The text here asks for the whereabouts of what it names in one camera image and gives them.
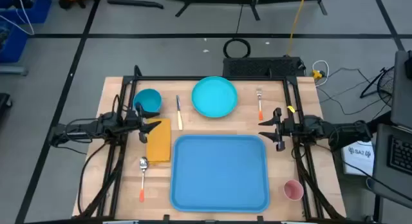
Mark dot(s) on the blue plastic tray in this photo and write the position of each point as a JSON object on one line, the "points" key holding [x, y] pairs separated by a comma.
{"points": [[219, 175]]}

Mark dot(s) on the blue storage bin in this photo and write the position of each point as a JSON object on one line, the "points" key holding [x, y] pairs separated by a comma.
{"points": [[42, 11], [16, 47]]}

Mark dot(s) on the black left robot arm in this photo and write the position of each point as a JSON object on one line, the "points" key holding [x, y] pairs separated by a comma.
{"points": [[96, 125]]}

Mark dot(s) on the grey laptop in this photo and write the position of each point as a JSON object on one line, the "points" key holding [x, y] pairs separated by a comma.
{"points": [[402, 98]]}

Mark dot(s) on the blue bowl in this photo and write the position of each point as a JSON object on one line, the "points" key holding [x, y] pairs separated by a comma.
{"points": [[149, 98]]}

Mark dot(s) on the black metal frame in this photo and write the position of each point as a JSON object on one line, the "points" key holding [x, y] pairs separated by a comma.
{"points": [[209, 78]]}

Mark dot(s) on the white printed box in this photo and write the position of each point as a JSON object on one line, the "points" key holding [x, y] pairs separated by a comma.
{"points": [[357, 163]]}

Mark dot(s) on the pink cup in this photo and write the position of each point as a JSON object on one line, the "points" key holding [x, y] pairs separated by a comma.
{"points": [[293, 190]]}

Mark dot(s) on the grey flat bar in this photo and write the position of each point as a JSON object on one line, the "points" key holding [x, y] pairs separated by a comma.
{"points": [[13, 71]]}

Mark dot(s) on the yellow plug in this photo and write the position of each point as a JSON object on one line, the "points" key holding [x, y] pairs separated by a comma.
{"points": [[317, 75]]}

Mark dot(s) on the black object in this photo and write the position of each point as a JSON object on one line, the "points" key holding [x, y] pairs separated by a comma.
{"points": [[4, 103]]}

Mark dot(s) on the black perforated computer case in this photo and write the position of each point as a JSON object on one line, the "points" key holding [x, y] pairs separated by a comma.
{"points": [[257, 67]]}

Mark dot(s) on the black cart bar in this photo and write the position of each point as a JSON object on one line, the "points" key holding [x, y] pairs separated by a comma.
{"points": [[384, 116]]}

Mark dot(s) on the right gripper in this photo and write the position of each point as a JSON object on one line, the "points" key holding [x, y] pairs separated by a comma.
{"points": [[286, 125]]}

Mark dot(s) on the teal plate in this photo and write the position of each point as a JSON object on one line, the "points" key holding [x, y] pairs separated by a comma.
{"points": [[214, 97]]}

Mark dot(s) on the yellow cloth napkin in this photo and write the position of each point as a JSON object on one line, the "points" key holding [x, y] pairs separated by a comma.
{"points": [[161, 146]]}

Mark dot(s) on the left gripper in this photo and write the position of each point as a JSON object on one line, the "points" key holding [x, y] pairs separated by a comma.
{"points": [[136, 122]]}

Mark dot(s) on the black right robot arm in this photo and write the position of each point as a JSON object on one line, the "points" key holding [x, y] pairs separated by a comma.
{"points": [[347, 132]]}

